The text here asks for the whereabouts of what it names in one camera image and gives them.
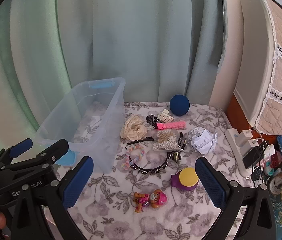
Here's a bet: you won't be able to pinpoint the black power adapter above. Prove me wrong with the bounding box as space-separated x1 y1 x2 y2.
242 141 269 169

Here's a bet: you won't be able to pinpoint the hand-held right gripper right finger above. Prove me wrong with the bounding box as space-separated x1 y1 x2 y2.
195 157 277 240

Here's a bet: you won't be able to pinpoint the cream lace scrunchie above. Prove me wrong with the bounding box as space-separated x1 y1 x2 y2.
120 114 148 140

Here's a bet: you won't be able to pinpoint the pastel braided headband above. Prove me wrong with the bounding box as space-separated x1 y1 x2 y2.
121 145 147 172

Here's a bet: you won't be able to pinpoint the white tube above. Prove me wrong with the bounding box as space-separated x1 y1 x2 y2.
264 144 276 159

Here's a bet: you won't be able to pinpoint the teal round container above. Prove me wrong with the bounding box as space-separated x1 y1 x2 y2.
264 161 275 177

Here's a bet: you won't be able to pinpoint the clear cotton swab box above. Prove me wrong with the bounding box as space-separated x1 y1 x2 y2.
152 129 181 152

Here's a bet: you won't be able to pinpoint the white power strip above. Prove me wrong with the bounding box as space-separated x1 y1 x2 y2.
224 128 256 178

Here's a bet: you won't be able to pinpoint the blue ball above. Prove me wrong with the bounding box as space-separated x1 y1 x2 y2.
169 94 190 117

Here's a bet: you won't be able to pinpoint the black gold action figure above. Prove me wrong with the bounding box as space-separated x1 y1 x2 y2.
167 132 188 162

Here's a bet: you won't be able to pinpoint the pink hair roller clip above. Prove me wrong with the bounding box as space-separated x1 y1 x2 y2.
156 121 185 130

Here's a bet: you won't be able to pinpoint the clear plastic storage container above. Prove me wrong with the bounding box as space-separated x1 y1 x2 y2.
35 77 126 174

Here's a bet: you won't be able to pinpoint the black studded headband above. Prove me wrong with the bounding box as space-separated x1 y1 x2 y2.
126 137 174 176

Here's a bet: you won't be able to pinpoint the black toy car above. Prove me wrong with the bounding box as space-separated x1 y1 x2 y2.
145 114 162 129

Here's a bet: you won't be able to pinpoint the purple toy with yellow cap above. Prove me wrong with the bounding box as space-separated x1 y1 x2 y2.
171 167 199 192

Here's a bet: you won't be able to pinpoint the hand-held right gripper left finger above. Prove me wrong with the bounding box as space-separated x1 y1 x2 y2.
11 156 94 240

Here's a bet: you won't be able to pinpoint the black cables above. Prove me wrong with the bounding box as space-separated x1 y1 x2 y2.
252 140 269 188

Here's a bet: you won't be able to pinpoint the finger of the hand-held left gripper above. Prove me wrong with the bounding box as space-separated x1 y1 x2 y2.
0 139 70 174
0 138 34 167

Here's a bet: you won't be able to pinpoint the white charger plug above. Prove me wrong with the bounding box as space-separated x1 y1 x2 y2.
242 139 259 155
235 129 253 147

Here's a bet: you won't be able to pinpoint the cream hair claw clip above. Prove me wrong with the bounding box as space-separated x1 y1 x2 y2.
158 108 173 123

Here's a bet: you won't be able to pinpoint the white paper ball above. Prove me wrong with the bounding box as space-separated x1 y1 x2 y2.
187 127 217 154

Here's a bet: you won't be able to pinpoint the brown wooden furniture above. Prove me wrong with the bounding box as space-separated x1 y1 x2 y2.
226 95 279 143

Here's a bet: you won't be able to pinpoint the pale green curtain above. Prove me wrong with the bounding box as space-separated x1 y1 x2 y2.
0 0 229 153

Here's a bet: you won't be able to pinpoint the beige tape roll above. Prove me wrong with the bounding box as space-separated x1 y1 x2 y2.
269 172 282 195

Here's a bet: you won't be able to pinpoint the pink pup toy figure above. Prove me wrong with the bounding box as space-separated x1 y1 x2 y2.
133 189 168 213

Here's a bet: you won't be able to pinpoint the white appliance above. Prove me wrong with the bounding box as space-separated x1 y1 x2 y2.
233 0 279 130

